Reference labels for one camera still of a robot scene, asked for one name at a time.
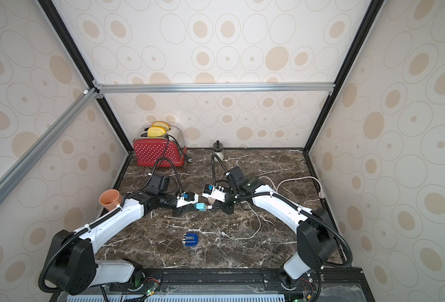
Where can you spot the red polka dot toaster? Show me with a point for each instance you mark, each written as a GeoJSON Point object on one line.
{"type": "Point", "coordinates": [149, 150]}

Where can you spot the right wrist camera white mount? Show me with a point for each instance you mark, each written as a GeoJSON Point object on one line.
{"type": "Point", "coordinates": [214, 192]}

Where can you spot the horizontal aluminium frame bar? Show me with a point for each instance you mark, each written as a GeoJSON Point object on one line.
{"type": "Point", "coordinates": [214, 88]}

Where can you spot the front yellow toast slice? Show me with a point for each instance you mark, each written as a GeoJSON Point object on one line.
{"type": "Point", "coordinates": [156, 131]}

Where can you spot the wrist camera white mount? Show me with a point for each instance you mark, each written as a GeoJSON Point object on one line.
{"type": "Point", "coordinates": [214, 192]}
{"type": "Point", "coordinates": [186, 199]}

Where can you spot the teal USB wall charger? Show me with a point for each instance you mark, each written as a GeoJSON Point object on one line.
{"type": "Point", "coordinates": [201, 206]}

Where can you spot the back yellow toast slice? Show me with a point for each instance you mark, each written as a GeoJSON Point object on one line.
{"type": "Point", "coordinates": [163, 125]}

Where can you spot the small glass bottle black cap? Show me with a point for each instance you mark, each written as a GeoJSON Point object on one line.
{"type": "Point", "coordinates": [218, 149]}

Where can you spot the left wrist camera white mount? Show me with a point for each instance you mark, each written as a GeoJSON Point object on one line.
{"type": "Point", "coordinates": [186, 199]}

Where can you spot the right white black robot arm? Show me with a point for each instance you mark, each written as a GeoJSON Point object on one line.
{"type": "Point", "coordinates": [318, 242]}

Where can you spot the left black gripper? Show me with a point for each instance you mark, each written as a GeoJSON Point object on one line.
{"type": "Point", "coordinates": [181, 210]}

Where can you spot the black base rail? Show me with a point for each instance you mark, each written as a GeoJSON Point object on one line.
{"type": "Point", "coordinates": [233, 285]}

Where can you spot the orange plastic cup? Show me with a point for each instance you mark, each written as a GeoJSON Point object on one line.
{"type": "Point", "coordinates": [110, 199]}

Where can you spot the left slanted aluminium frame bar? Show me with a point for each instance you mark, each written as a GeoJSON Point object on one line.
{"type": "Point", "coordinates": [24, 165]}

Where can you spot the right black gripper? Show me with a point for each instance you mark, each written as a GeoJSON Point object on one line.
{"type": "Point", "coordinates": [220, 202]}

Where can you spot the yellow toast slice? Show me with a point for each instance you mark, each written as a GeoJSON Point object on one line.
{"type": "Point", "coordinates": [156, 131]}
{"type": "Point", "coordinates": [163, 125]}

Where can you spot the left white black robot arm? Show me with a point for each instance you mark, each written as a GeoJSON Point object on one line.
{"type": "Point", "coordinates": [71, 265]}

